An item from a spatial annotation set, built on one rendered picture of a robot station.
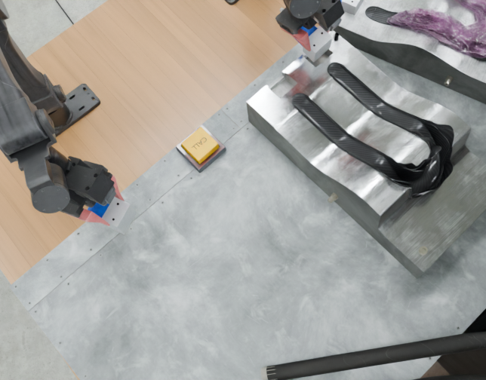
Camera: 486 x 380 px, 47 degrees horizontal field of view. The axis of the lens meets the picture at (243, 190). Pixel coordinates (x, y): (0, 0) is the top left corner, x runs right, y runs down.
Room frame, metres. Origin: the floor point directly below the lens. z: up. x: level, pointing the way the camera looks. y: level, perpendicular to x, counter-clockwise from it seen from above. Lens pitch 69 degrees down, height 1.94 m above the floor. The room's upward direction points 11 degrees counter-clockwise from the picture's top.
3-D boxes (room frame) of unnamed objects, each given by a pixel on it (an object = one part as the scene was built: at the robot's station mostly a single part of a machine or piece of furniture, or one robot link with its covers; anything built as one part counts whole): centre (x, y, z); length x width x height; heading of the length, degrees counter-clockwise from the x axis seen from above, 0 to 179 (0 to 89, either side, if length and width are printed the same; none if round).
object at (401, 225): (0.45, -0.29, 0.87); 0.50 x 0.26 x 0.14; 33
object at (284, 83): (0.62, -0.12, 0.87); 0.05 x 0.05 x 0.04; 33
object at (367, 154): (0.47, -0.29, 0.92); 0.35 x 0.16 x 0.09; 33
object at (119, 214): (0.41, 0.28, 0.93); 0.13 x 0.05 x 0.05; 53
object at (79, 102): (0.70, 0.39, 0.84); 0.20 x 0.07 x 0.08; 121
